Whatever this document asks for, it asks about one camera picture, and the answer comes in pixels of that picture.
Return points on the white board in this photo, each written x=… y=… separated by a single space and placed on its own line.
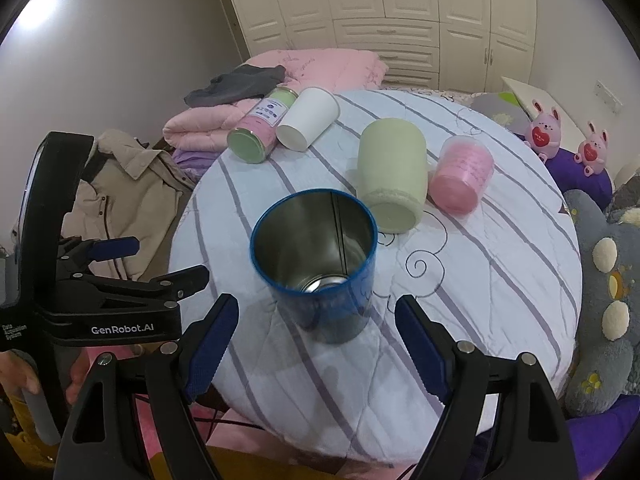
x=550 y=105

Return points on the grey plush toy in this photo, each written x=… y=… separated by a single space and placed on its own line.
x=590 y=300

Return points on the pink rug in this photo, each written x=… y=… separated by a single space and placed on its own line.
x=240 y=439

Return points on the pink plastic cup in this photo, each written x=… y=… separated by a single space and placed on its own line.
x=460 y=180

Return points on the purple cloth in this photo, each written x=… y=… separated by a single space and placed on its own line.
x=600 y=440

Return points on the green pink labelled canister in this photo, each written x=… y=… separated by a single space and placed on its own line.
x=260 y=120

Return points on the beige jacket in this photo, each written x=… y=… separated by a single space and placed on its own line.
x=130 y=195

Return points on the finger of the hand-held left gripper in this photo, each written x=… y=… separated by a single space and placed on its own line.
x=117 y=248
x=150 y=287

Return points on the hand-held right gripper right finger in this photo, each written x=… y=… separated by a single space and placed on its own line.
x=421 y=352

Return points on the white paper cup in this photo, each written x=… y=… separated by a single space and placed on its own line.
x=310 y=112

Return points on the folded purple blanket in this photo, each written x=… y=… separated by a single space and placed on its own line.
x=192 y=160

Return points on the white striped quilt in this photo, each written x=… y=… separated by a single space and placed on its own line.
x=500 y=285

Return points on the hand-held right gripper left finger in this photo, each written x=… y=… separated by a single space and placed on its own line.
x=210 y=355

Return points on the grey green pillow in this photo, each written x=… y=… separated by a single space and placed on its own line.
x=492 y=105

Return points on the dark grey garment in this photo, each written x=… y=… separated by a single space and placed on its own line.
x=235 y=85

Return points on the white wardrobe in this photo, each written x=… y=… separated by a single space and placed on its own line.
x=390 y=10

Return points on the person's left hand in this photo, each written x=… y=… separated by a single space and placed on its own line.
x=27 y=377

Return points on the pink bunny plush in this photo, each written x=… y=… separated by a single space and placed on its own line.
x=592 y=152
x=542 y=132

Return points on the purple cushion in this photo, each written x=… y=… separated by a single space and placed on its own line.
x=565 y=172

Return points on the blue metal can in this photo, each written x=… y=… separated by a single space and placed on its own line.
x=350 y=310

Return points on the folded pink quilt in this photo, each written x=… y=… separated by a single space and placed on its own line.
x=320 y=67

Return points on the white wall socket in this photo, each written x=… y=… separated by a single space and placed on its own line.
x=607 y=94

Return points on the pale green cup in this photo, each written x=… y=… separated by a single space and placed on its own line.
x=392 y=170

